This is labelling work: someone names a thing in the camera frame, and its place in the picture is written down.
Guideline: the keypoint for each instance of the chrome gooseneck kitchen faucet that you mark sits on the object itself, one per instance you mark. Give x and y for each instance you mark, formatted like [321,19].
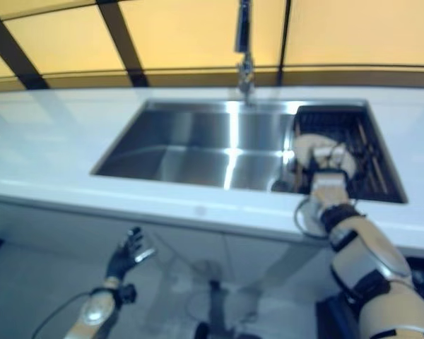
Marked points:
[244,42]

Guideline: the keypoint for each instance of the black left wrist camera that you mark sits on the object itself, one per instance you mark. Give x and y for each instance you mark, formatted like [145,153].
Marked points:
[127,293]

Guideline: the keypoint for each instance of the cream ceramic plate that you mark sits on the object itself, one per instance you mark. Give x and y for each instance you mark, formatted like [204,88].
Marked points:
[304,148]

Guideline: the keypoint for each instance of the stainless steel sink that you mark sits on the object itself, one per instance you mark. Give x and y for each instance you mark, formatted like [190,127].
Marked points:
[183,144]

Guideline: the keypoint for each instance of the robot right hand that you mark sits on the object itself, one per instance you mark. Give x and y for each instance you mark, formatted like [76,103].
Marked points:
[328,176]

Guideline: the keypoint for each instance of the grey cabinet door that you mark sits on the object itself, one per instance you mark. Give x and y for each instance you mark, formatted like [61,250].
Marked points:
[198,247]
[268,257]

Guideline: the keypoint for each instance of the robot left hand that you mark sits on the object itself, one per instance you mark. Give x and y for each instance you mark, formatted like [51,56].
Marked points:
[122,261]

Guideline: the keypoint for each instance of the black robot left foot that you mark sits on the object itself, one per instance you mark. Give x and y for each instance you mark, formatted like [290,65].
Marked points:
[201,332]

